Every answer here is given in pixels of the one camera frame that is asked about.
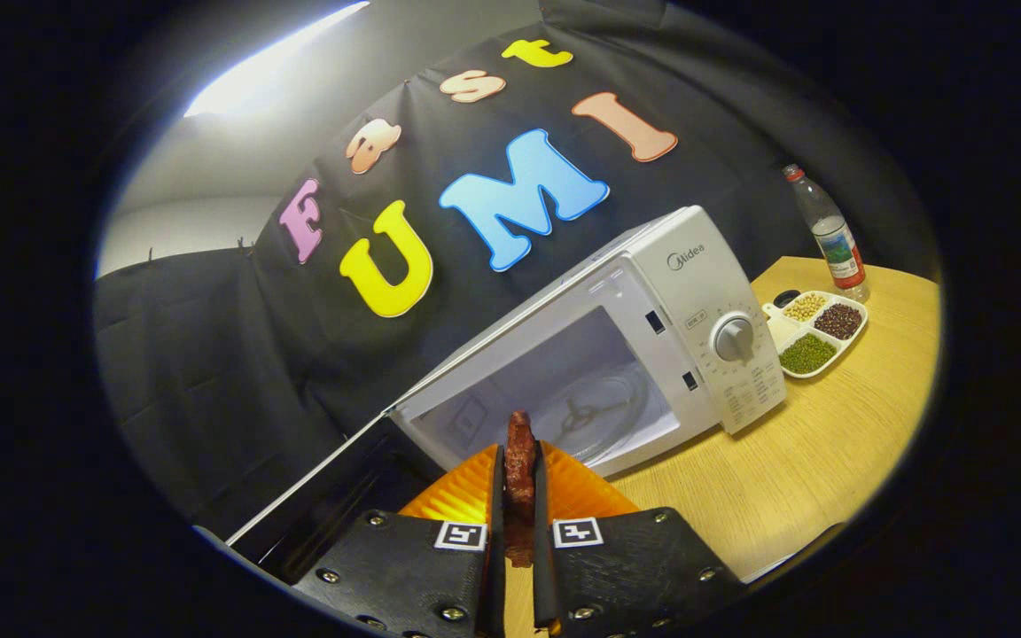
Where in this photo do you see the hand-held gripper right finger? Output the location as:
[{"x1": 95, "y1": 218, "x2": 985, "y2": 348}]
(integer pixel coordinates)
[{"x1": 533, "y1": 440, "x2": 746, "y2": 638}]

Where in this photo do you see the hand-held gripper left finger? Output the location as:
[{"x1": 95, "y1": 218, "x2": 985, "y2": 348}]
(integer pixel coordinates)
[{"x1": 291, "y1": 443, "x2": 507, "y2": 638}]

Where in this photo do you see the red meat slice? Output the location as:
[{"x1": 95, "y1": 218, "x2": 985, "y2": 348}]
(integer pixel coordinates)
[{"x1": 503, "y1": 410, "x2": 538, "y2": 568}]

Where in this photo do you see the white toaster oven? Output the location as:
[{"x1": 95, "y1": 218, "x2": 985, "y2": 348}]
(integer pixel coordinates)
[{"x1": 225, "y1": 206, "x2": 787, "y2": 586}]

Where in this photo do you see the glass turntable plate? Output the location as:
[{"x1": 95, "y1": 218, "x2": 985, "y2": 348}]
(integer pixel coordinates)
[{"x1": 524, "y1": 362, "x2": 653, "y2": 463}]

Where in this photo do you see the white divided bean dish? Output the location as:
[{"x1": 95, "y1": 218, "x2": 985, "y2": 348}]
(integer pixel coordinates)
[{"x1": 762, "y1": 289, "x2": 869, "y2": 380}]

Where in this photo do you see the clear plastic water bottle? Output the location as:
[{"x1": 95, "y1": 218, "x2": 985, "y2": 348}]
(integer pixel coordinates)
[{"x1": 782, "y1": 164, "x2": 871, "y2": 304}]

